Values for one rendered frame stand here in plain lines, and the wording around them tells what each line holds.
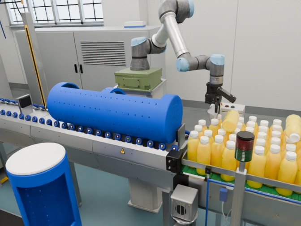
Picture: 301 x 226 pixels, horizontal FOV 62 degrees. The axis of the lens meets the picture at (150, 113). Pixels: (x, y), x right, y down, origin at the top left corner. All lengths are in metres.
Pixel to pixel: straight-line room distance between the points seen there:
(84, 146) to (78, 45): 2.03
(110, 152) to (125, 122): 0.28
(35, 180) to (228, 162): 0.90
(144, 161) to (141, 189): 0.81
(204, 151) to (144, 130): 0.36
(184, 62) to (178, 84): 3.03
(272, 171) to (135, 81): 1.02
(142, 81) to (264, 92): 2.74
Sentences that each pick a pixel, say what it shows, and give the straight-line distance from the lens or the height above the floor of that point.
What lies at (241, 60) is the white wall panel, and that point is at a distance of 4.08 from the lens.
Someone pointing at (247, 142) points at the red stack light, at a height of 1.24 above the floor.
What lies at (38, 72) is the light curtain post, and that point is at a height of 1.19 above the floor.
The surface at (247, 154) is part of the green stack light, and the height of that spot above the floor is 1.19.
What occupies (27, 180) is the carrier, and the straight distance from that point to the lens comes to 1.31.
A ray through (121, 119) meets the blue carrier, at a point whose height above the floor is 1.11.
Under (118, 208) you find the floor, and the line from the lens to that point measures 2.48.
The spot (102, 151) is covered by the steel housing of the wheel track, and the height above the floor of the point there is 0.85.
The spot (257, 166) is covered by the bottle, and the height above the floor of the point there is 1.02.
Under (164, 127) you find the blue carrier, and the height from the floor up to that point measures 1.11.
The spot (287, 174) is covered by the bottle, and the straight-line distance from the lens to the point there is 1.24.
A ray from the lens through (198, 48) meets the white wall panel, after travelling 4.14.
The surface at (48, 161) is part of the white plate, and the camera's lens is 1.33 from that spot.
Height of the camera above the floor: 1.71
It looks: 23 degrees down
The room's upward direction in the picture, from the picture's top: 3 degrees counter-clockwise
